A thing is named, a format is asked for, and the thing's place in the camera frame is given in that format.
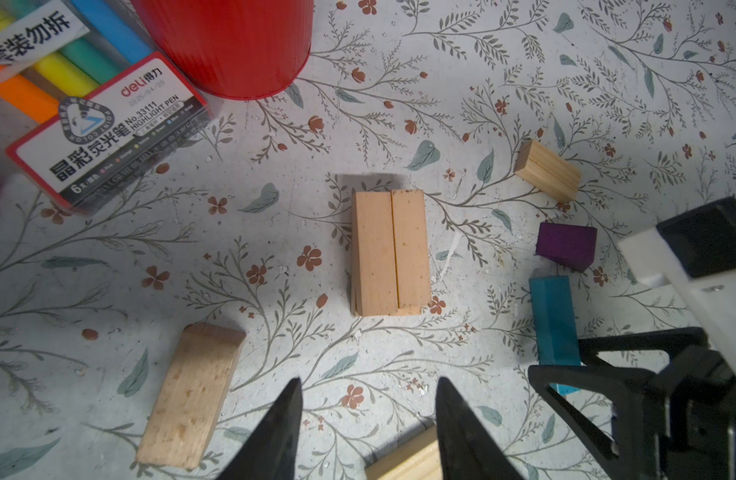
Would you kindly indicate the grooved wood block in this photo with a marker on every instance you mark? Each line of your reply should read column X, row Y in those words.
column 419, row 458
column 548, row 172

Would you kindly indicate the highlighter pen pack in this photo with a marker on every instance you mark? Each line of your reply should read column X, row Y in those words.
column 107, row 106

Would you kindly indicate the purple wood block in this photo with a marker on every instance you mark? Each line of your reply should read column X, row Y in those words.
column 568, row 245

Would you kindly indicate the grooved wood block near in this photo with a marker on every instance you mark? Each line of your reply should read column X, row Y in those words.
column 419, row 458

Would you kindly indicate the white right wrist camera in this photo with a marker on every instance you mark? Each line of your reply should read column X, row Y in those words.
column 694, row 252

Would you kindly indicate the grooved wood block far right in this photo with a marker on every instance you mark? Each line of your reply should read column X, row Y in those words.
column 548, row 172

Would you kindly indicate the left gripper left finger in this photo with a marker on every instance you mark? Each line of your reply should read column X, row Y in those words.
column 270, row 450

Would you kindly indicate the teal wood block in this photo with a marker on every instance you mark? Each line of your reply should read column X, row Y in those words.
column 554, row 318

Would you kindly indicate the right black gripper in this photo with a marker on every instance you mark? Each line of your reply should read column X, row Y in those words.
column 679, row 423

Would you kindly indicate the red pencil cup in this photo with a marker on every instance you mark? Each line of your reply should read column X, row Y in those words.
column 240, row 50

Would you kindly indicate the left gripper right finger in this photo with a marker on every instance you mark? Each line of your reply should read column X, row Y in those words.
column 467, row 450

